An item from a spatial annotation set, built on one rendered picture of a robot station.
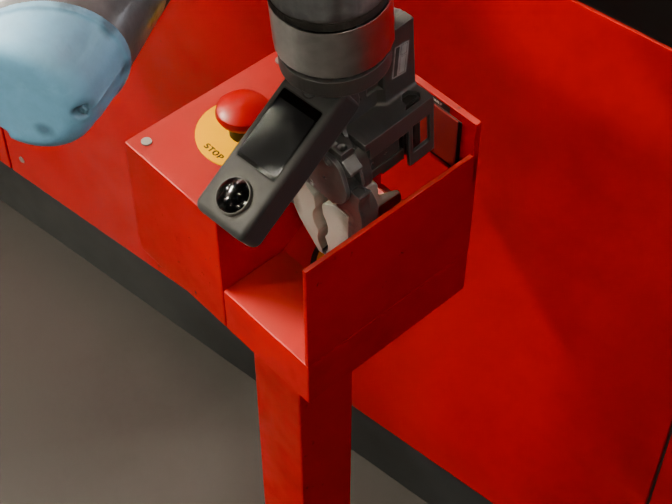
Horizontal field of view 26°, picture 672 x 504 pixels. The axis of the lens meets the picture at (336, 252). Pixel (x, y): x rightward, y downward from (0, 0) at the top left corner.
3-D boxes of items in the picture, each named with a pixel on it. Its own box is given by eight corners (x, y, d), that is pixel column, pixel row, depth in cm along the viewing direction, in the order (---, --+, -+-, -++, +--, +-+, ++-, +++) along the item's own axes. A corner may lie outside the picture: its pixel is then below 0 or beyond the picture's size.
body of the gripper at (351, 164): (437, 157, 99) (436, 29, 89) (344, 228, 96) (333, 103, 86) (361, 99, 103) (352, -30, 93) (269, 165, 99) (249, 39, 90)
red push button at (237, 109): (206, 138, 106) (202, 102, 104) (248, 112, 108) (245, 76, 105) (241, 167, 104) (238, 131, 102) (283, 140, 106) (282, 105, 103)
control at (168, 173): (140, 248, 114) (113, 80, 101) (293, 149, 121) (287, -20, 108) (309, 405, 105) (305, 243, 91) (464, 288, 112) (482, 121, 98)
